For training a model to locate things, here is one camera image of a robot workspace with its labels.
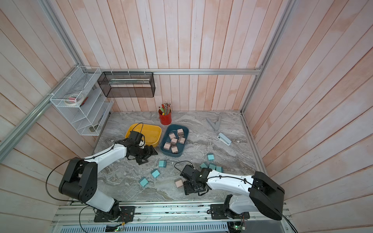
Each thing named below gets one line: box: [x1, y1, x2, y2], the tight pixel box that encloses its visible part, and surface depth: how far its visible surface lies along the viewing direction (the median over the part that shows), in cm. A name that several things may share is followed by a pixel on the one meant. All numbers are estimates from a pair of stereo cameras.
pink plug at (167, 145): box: [163, 141, 171, 150], surface depth 100 cm
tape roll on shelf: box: [64, 93, 85, 106], surface depth 75 cm
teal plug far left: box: [139, 178, 149, 187], surface depth 84 cm
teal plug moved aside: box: [206, 153, 215, 162], surface depth 94 cm
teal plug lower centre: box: [151, 169, 160, 179], surface depth 87 cm
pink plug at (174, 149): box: [170, 145, 179, 154], surface depth 97 cm
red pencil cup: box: [158, 100, 172, 126], surface depth 109 cm
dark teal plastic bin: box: [159, 123, 189, 158], surface depth 103 cm
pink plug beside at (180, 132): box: [177, 128, 185, 137], surface depth 103 cm
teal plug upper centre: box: [158, 160, 167, 168], surface depth 91 cm
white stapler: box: [217, 132, 232, 146], surface depth 103 cm
